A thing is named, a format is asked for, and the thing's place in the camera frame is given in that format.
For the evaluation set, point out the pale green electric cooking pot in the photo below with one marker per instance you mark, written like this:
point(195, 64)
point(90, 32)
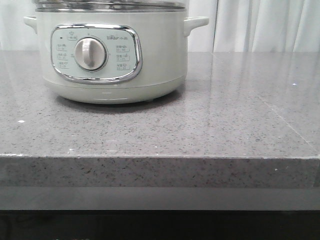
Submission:
point(113, 57)

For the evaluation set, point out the white curtain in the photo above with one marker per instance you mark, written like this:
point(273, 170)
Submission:
point(233, 25)

